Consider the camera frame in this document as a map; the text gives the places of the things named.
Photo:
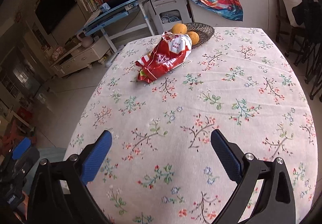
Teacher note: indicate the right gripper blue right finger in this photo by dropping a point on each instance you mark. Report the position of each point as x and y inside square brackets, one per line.
[275, 203]

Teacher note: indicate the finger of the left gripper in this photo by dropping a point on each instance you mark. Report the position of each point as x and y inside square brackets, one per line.
[20, 149]

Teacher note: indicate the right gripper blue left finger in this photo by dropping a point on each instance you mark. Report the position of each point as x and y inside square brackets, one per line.
[59, 192]

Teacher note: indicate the red white snack bag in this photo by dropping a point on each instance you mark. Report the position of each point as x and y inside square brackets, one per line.
[171, 52]

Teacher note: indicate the light blue trash bin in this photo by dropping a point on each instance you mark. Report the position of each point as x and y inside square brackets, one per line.
[52, 154]

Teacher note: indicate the floral tablecloth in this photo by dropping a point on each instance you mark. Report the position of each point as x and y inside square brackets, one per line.
[161, 167]

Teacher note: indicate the cream TV cabinet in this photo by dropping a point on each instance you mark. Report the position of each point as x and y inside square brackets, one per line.
[79, 57]

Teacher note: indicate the pink kettlebell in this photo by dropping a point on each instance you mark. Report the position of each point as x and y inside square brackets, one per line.
[86, 41]

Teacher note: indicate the blue adjustable study desk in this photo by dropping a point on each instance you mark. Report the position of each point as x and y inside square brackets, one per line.
[99, 20]

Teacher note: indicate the yellow mango right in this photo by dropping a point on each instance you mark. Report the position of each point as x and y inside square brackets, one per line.
[194, 37]

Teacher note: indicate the yellow mango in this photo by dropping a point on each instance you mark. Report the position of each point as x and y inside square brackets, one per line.
[179, 28]
[194, 37]

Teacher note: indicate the woven wicker basket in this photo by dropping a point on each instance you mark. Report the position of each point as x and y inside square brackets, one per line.
[204, 31]

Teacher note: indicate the yellow mango left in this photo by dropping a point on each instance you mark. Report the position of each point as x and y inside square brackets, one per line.
[179, 28]

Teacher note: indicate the colourful kite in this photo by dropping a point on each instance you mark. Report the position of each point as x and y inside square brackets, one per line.
[228, 9]

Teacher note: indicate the wooden chair with cushion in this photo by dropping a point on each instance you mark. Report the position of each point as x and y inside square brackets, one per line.
[290, 19]

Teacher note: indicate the black wall television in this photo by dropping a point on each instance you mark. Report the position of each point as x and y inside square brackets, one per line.
[51, 12]

